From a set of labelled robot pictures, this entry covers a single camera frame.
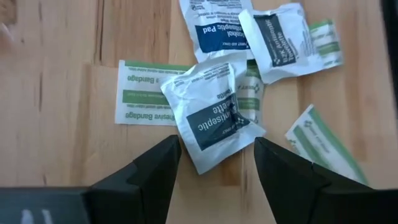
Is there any white packet dark print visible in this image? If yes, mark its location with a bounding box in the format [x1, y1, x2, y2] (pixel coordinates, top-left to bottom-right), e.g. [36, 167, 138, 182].
[179, 0, 256, 64]
[238, 2, 324, 85]
[160, 51, 267, 175]

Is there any green striped adhesive bandage packet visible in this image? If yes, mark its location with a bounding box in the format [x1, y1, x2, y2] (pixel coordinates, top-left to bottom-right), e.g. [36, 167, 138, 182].
[114, 59, 193, 127]
[307, 19, 345, 68]
[285, 104, 369, 186]
[235, 58, 266, 126]

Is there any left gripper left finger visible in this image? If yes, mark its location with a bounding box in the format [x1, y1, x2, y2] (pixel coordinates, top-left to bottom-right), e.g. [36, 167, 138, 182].
[83, 135, 183, 224]

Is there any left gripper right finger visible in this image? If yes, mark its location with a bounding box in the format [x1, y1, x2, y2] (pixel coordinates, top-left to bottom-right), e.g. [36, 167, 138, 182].
[254, 136, 374, 224]

